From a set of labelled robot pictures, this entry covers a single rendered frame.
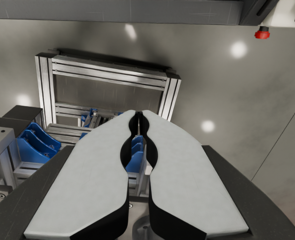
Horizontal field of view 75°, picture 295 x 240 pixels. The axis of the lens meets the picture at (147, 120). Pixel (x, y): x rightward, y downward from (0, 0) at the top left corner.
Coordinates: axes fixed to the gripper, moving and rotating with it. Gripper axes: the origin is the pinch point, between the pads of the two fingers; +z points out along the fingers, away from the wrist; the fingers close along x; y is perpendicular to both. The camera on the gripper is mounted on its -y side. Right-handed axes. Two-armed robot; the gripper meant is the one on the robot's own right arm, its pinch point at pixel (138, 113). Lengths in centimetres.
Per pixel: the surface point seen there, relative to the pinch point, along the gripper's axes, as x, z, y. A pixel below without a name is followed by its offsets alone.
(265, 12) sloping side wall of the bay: 22.2, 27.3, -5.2
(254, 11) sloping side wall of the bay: 20.1, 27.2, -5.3
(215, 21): 14.3, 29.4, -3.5
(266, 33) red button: 33, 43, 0
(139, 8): 0.2, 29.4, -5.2
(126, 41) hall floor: -8, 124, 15
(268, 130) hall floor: 113, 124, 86
